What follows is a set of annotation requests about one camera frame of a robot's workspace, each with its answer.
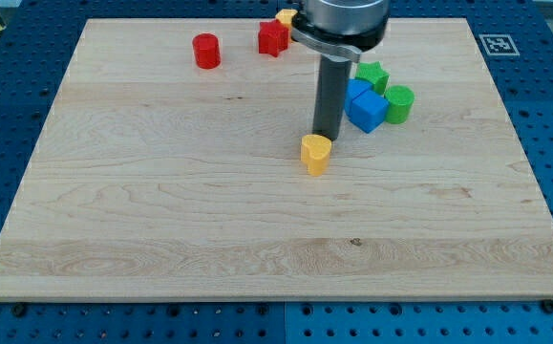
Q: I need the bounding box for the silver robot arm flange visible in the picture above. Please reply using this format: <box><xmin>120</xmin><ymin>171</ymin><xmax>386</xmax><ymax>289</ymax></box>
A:
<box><xmin>291</xmin><ymin>0</ymin><xmax>391</xmax><ymax>63</ymax></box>

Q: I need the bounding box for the yellow block behind arm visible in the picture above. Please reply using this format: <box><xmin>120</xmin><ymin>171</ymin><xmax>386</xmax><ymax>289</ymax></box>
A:
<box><xmin>275</xmin><ymin>9</ymin><xmax>298</xmax><ymax>29</ymax></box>

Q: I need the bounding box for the yellow heart block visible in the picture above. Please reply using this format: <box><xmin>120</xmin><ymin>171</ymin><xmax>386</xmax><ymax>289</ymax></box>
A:
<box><xmin>300</xmin><ymin>134</ymin><xmax>332</xmax><ymax>177</ymax></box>

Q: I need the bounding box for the wooden board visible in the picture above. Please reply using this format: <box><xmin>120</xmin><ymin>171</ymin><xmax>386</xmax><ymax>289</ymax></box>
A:
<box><xmin>0</xmin><ymin>18</ymin><xmax>553</xmax><ymax>303</ymax></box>

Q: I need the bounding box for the blue cube block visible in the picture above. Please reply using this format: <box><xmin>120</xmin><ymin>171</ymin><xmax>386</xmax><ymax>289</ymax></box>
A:
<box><xmin>348</xmin><ymin>91</ymin><xmax>389</xmax><ymax>134</ymax></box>

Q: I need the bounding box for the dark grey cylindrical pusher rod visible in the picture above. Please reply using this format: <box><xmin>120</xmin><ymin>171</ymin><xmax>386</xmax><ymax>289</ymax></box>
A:
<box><xmin>312</xmin><ymin>54</ymin><xmax>351</xmax><ymax>140</ymax></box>

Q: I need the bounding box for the blue rounded block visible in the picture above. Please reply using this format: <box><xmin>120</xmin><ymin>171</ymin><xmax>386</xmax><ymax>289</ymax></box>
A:
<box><xmin>344</xmin><ymin>78</ymin><xmax>372</xmax><ymax>115</ymax></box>

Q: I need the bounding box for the red star block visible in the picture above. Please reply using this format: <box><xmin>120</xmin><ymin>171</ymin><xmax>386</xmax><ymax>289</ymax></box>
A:
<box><xmin>258</xmin><ymin>19</ymin><xmax>289</xmax><ymax>57</ymax></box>

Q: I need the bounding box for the green star block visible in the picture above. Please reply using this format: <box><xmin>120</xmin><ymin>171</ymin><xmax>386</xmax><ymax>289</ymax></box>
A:
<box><xmin>355</xmin><ymin>61</ymin><xmax>390</xmax><ymax>95</ymax></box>

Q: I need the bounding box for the red cylinder block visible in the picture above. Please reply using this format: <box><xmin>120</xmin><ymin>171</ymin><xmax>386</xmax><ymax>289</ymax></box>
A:
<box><xmin>192</xmin><ymin>32</ymin><xmax>221</xmax><ymax>69</ymax></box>

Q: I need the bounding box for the green cylinder block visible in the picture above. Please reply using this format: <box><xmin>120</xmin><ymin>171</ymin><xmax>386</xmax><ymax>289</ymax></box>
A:
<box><xmin>384</xmin><ymin>85</ymin><xmax>415</xmax><ymax>124</ymax></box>

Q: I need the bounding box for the white fiducial marker tag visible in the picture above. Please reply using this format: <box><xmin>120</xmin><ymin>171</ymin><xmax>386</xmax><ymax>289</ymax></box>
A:
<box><xmin>479</xmin><ymin>33</ymin><xmax>520</xmax><ymax>56</ymax></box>

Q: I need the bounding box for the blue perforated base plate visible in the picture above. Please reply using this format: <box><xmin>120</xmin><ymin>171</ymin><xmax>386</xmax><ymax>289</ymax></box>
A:
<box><xmin>0</xmin><ymin>0</ymin><xmax>553</xmax><ymax>343</ymax></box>

